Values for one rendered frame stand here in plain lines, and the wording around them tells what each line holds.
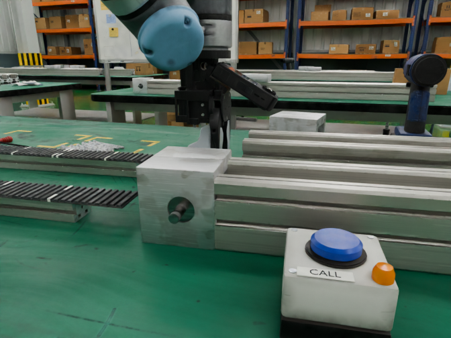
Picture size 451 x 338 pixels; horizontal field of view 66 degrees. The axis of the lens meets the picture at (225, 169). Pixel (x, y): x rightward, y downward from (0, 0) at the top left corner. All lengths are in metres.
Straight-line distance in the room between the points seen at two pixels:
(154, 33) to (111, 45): 3.52
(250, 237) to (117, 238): 0.17
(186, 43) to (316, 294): 0.30
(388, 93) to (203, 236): 1.73
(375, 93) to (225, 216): 1.71
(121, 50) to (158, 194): 3.50
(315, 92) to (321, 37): 8.94
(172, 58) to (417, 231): 0.32
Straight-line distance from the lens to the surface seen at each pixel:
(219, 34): 0.57
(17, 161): 0.81
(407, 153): 0.57
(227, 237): 0.40
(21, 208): 0.56
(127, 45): 3.83
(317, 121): 0.72
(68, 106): 3.46
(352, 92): 2.00
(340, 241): 0.29
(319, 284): 0.27
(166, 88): 2.21
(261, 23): 10.02
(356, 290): 0.27
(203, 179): 0.37
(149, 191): 0.40
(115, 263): 0.40
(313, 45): 10.96
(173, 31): 0.41
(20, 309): 0.37
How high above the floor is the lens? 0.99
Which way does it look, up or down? 18 degrees down
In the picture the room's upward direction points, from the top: straight up
